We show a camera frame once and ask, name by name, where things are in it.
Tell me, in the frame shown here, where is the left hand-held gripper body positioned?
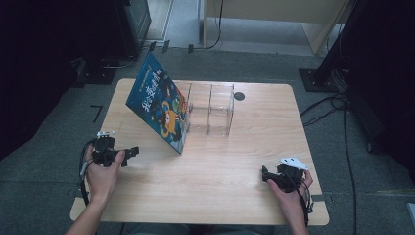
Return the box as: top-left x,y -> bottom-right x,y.
91,130 -> 127,168

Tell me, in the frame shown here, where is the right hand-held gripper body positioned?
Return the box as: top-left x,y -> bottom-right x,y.
275,157 -> 309,194

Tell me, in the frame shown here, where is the blue children's picture book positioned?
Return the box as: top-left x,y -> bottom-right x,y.
125,51 -> 189,156

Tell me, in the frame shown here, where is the clear acrylic book rack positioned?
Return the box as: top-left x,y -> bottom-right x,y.
183,82 -> 237,138

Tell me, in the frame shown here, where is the person's right hand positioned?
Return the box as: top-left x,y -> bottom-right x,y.
266,168 -> 314,217

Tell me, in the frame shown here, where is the person's left hand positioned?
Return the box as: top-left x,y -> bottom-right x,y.
83,149 -> 127,204

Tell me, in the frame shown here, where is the black flat stand base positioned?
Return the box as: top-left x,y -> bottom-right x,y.
76,65 -> 117,86

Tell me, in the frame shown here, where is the black metal stand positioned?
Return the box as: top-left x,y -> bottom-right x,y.
298,0 -> 371,93

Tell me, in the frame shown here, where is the white object at floor edge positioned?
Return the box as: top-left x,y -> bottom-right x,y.
406,202 -> 415,230

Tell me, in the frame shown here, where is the black computer tower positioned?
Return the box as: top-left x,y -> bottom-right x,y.
114,0 -> 153,57

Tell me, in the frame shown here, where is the light wooden cabinet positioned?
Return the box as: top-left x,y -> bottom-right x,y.
203,0 -> 354,55

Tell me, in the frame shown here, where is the left hand-held gripper cable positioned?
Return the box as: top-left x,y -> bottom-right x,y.
78,138 -> 98,208

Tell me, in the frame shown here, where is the hand-held gripper cable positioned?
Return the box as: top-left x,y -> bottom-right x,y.
283,171 -> 315,227
78,138 -> 98,208

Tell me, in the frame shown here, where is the right hand-held gripper cable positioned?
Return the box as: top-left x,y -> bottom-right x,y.
283,171 -> 315,227

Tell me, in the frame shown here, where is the long black floor cable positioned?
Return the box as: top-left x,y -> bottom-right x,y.
342,97 -> 358,235

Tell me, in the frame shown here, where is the looped black floor cable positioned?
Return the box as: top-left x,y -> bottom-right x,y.
300,92 -> 349,128

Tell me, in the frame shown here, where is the grey floor cable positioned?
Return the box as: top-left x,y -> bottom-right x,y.
100,53 -> 138,70

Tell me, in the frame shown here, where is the black hanging cable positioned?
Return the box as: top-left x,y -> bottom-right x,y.
192,0 -> 225,51

